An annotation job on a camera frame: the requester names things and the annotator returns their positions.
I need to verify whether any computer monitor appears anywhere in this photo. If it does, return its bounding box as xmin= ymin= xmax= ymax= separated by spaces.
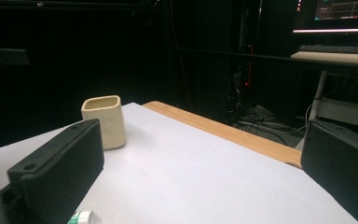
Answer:
xmin=293 ymin=0 xmax=358 ymax=34

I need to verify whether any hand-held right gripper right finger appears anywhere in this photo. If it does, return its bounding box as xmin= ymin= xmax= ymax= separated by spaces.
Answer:
xmin=300 ymin=119 xmax=358 ymax=224

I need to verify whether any white and green tube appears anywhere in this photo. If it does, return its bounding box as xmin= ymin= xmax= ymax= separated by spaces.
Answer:
xmin=66 ymin=210 xmax=97 ymax=224

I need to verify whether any bundle of floor cables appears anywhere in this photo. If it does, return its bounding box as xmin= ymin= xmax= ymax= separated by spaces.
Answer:
xmin=227 ymin=69 xmax=307 ymax=147

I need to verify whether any side desk with white legs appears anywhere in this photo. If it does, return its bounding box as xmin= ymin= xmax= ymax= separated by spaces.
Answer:
xmin=290 ymin=50 xmax=358 ymax=150

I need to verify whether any cream square ceramic cup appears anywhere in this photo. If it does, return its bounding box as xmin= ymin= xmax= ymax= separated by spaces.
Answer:
xmin=80 ymin=94 xmax=128 ymax=151

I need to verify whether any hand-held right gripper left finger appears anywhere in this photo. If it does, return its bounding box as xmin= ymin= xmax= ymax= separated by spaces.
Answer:
xmin=7 ymin=118 xmax=105 ymax=224

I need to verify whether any black keyboard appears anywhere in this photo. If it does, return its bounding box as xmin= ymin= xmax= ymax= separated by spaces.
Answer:
xmin=297 ymin=44 xmax=358 ymax=56

